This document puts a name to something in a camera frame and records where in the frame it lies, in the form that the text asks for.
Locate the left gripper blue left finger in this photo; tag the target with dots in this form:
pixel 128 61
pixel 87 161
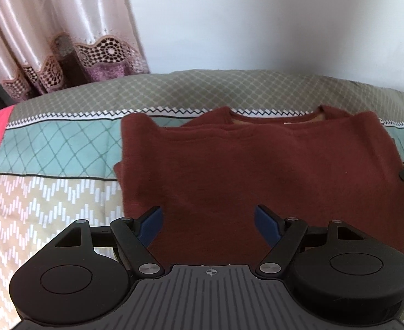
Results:
pixel 132 239

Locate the dark red long-sleeve sweater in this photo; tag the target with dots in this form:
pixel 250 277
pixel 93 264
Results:
pixel 209 175

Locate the pink satin lace curtain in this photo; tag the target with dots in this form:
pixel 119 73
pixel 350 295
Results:
pixel 50 45

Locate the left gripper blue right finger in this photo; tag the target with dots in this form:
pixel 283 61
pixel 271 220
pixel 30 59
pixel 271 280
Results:
pixel 284 237

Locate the patterned quilt bedspread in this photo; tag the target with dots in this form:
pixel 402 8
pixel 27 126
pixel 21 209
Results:
pixel 57 152

